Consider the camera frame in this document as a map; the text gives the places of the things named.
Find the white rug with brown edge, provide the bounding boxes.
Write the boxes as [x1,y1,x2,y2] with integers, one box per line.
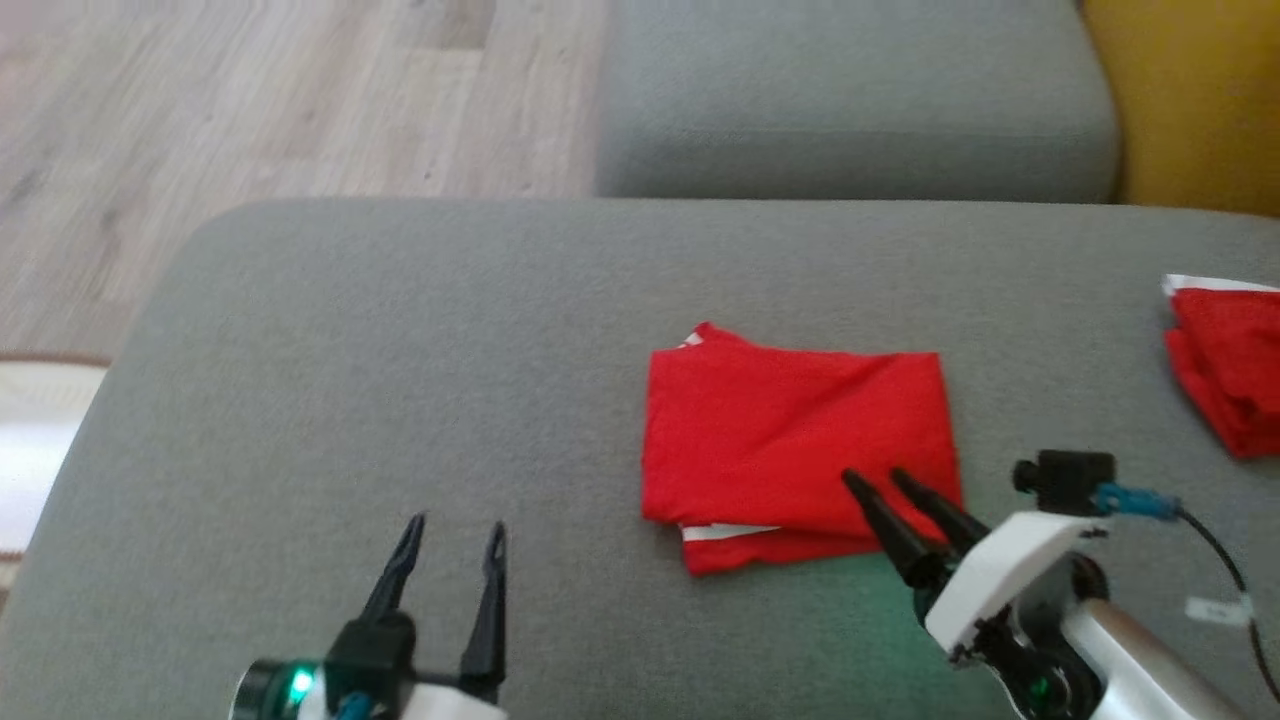
[0,350,111,611]

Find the white cable label tag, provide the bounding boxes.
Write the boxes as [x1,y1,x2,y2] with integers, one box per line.
[1185,595,1253,628]

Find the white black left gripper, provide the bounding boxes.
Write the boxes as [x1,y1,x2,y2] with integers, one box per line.
[232,512,511,720]

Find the blue-plug right camera cable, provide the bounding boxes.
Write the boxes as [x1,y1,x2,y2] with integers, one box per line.
[1095,485,1280,701]

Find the red shorts with white stripe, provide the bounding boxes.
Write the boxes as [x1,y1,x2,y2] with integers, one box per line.
[1160,273,1280,461]

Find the grey sofa cushion with seam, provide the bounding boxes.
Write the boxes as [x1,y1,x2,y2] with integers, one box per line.
[595,0,1119,204]

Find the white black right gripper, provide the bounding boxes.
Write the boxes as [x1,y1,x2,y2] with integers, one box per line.
[843,468,1107,720]

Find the red white printed jersey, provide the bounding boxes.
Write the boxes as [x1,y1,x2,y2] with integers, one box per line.
[640,320,966,578]

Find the wide grey fabric sofa seat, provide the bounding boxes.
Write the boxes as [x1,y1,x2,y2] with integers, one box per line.
[0,198,1280,720]

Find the mustard yellow cushion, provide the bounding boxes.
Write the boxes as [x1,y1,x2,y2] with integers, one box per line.
[1080,0,1280,219]

